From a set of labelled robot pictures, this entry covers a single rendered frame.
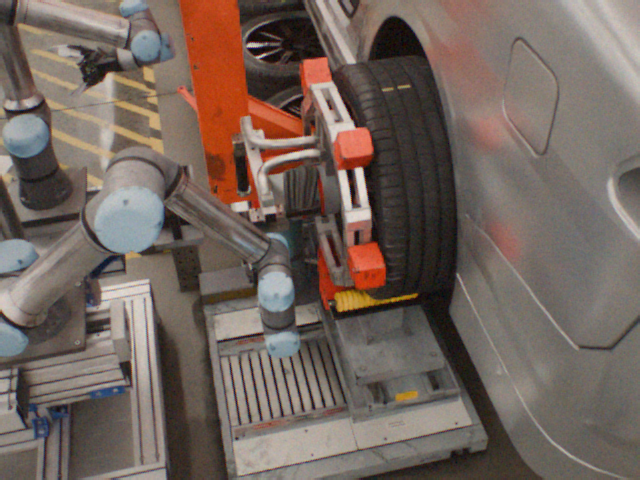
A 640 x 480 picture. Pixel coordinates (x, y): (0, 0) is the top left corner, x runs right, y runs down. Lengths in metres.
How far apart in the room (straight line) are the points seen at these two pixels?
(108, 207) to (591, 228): 0.79
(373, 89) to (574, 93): 0.77
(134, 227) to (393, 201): 0.65
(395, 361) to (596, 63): 1.49
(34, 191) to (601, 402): 1.54
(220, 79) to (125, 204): 0.97
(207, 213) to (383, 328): 1.06
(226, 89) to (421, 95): 0.68
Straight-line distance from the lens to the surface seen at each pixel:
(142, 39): 1.88
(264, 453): 2.33
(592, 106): 1.05
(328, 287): 2.14
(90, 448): 2.30
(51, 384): 1.89
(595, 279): 1.12
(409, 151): 1.68
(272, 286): 1.48
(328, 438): 2.34
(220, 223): 1.49
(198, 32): 2.10
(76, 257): 1.39
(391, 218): 1.68
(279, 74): 3.20
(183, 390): 2.60
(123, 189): 1.29
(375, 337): 2.38
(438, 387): 2.35
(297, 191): 1.70
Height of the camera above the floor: 2.08
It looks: 43 degrees down
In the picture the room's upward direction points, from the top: 2 degrees counter-clockwise
